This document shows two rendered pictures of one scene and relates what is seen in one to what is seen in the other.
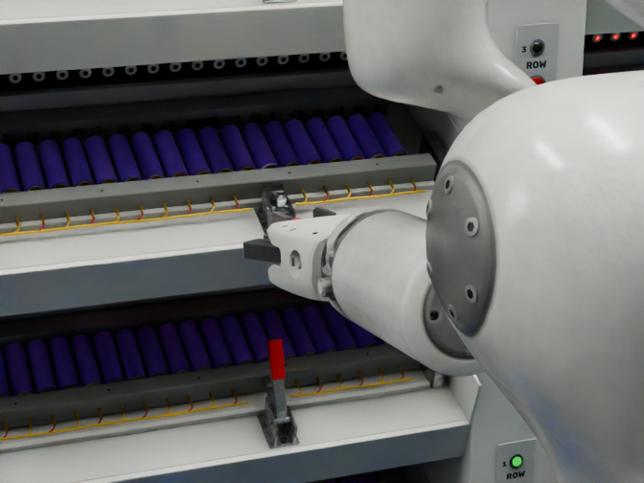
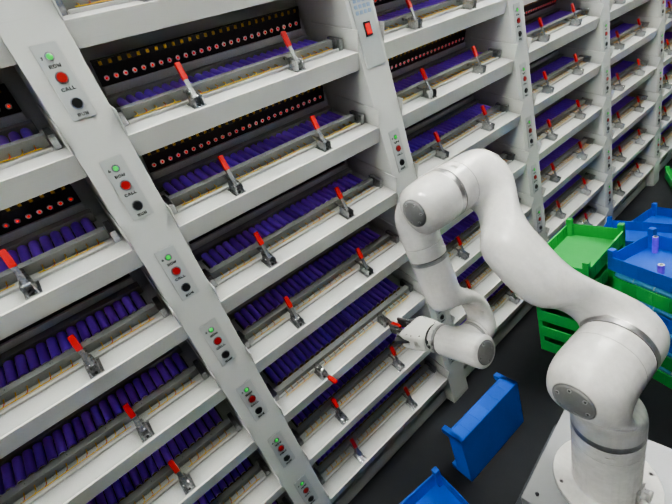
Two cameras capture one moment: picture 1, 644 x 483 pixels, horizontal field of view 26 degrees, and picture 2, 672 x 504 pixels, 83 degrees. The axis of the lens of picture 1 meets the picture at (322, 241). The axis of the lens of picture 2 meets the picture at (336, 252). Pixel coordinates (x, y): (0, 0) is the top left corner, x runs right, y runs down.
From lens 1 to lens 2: 0.50 m
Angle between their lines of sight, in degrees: 11
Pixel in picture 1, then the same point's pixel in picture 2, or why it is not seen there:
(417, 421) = not seen: hidden behind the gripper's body
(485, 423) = not seen: hidden behind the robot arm
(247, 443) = (394, 373)
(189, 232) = (367, 336)
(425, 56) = (454, 301)
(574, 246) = (615, 402)
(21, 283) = (339, 371)
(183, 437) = (379, 379)
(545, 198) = (605, 394)
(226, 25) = (362, 287)
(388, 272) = (461, 351)
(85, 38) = (334, 309)
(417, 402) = not seen: hidden behind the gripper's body
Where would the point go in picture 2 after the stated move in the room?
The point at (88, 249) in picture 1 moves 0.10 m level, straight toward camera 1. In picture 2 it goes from (349, 354) to (366, 370)
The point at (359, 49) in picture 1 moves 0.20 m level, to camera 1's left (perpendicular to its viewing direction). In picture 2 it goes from (436, 304) to (361, 342)
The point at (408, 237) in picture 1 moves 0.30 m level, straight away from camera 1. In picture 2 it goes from (460, 339) to (409, 286)
